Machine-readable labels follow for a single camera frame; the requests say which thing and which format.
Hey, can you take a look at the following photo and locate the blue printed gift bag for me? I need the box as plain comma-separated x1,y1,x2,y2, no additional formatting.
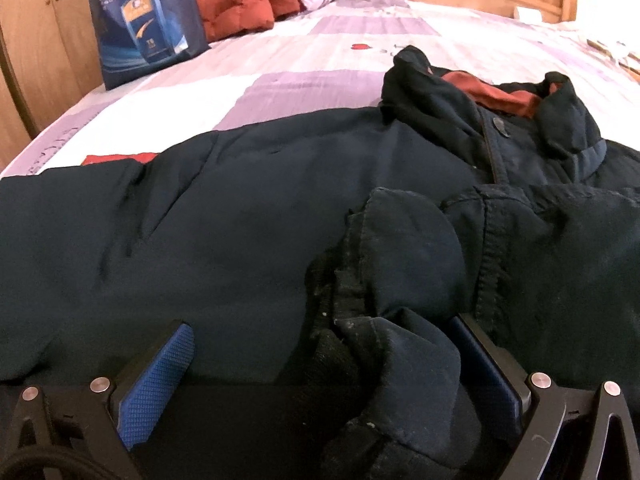
85,0,212,92

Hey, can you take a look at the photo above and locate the black cable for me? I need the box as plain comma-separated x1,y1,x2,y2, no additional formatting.
0,449,103,480

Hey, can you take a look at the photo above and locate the large red quilted cushion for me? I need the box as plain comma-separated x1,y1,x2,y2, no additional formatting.
187,0,276,43

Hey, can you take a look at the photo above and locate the dark navy jacket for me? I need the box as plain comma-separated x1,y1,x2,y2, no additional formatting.
0,45,640,480

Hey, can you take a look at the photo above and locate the purple patchwork bed sheet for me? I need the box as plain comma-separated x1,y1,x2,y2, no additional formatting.
0,0,640,179

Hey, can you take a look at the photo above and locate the red checkered mat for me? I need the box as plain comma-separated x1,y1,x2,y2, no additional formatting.
81,151,160,167

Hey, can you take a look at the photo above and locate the wooden wardrobe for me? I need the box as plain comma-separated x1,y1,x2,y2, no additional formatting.
0,0,109,173

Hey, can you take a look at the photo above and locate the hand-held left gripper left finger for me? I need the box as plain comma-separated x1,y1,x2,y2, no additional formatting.
7,319,196,480

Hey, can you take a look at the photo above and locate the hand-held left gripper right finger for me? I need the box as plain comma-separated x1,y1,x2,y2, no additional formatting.
447,312,640,480

